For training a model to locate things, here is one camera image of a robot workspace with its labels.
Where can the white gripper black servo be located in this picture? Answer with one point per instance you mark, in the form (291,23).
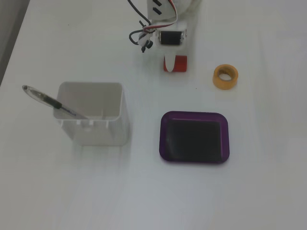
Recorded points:
(171,38)

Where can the red cube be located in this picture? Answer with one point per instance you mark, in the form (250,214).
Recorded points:
(181,63)

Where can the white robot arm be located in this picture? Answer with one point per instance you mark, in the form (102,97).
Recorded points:
(165,9)

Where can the yellow tape roll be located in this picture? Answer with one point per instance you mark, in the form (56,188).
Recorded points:
(225,83)

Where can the white plastic container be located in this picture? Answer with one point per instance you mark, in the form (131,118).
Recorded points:
(96,100)

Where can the purple rectangular tray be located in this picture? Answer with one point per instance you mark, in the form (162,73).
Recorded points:
(172,148)

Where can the clear black ballpoint pen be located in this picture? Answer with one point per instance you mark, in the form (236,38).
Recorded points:
(51,100)

